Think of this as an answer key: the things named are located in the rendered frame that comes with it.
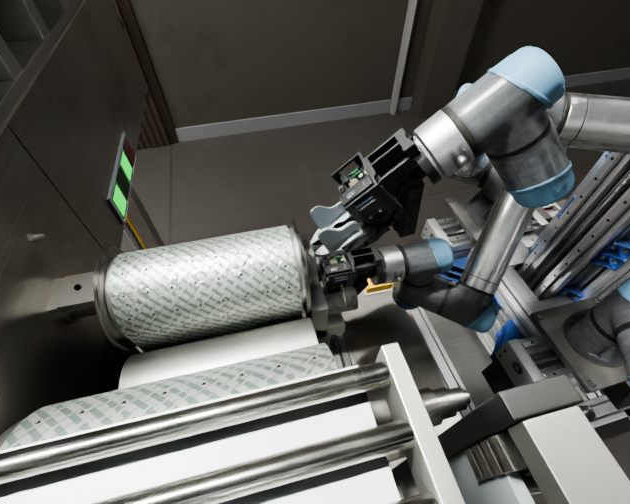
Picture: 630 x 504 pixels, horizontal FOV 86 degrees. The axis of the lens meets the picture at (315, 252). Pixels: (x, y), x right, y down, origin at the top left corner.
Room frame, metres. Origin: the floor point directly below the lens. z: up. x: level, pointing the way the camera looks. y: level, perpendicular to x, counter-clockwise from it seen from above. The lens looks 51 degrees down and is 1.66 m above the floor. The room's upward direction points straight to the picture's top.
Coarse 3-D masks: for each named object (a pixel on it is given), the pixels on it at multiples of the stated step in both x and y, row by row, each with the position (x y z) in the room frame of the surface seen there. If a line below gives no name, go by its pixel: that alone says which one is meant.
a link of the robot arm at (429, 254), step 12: (420, 240) 0.46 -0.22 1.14; (432, 240) 0.45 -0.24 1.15; (444, 240) 0.45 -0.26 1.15; (408, 252) 0.42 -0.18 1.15; (420, 252) 0.42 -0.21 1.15; (432, 252) 0.42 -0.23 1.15; (444, 252) 0.42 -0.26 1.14; (408, 264) 0.40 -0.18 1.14; (420, 264) 0.40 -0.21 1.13; (432, 264) 0.40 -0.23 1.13; (444, 264) 0.40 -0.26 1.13; (408, 276) 0.38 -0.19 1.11; (420, 276) 0.39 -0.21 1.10; (432, 276) 0.40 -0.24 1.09
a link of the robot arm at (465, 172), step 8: (464, 88) 0.69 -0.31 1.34; (456, 96) 0.73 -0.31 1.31; (472, 160) 0.76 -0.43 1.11; (480, 160) 0.79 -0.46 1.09; (488, 160) 0.88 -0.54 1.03; (464, 168) 0.83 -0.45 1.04; (472, 168) 0.83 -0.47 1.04; (480, 168) 0.85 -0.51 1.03; (456, 176) 0.87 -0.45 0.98; (464, 176) 0.84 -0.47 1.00; (472, 176) 0.85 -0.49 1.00; (480, 176) 0.85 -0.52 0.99; (472, 184) 0.87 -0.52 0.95
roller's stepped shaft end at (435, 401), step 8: (424, 392) 0.09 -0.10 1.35; (432, 392) 0.09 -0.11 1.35; (440, 392) 0.09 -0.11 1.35; (448, 392) 0.09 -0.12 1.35; (456, 392) 0.09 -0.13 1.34; (464, 392) 0.09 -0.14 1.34; (424, 400) 0.08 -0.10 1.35; (432, 400) 0.08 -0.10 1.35; (440, 400) 0.09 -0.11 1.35; (448, 400) 0.09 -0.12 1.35; (456, 400) 0.09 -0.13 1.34; (464, 400) 0.09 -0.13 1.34; (432, 408) 0.08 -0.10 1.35; (440, 408) 0.08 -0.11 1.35; (448, 408) 0.08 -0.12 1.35; (456, 408) 0.08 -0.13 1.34; (464, 408) 0.08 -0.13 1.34; (432, 416) 0.07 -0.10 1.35; (440, 416) 0.07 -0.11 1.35; (448, 416) 0.07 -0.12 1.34; (432, 424) 0.07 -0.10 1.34; (440, 424) 0.07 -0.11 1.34
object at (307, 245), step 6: (306, 240) 0.33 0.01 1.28; (306, 246) 0.32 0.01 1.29; (312, 246) 0.32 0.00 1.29; (306, 252) 0.30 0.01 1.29; (312, 252) 0.30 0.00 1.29; (306, 258) 0.30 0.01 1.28; (312, 258) 0.30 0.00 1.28; (312, 264) 0.29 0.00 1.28; (312, 270) 0.28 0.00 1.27; (312, 276) 0.28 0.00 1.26; (312, 282) 0.28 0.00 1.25
